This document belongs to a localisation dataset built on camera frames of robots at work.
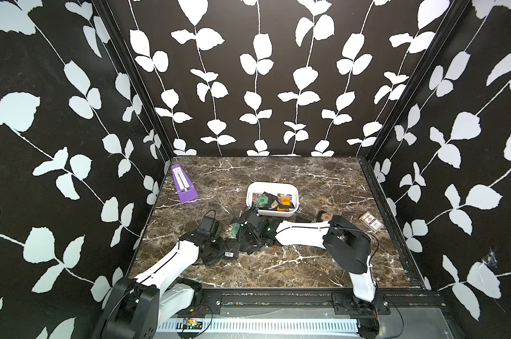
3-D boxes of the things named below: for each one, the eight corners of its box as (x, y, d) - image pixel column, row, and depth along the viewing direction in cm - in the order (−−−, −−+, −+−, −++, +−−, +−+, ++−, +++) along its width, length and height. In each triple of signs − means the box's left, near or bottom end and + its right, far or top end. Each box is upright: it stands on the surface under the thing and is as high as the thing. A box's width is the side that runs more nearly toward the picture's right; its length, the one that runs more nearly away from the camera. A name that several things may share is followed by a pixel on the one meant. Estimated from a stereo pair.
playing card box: (374, 234, 94) (376, 232, 92) (358, 219, 99) (359, 217, 97) (382, 228, 96) (385, 225, 94) (366, 213, 101) (368, 210, 99)
